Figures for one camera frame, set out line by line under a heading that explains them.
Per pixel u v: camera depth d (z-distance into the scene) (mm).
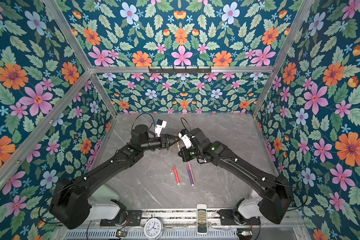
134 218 737
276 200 391
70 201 407
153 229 676
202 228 701
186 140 673
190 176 880
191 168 904
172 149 985
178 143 736
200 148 561
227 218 730
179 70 921
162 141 662
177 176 865
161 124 713
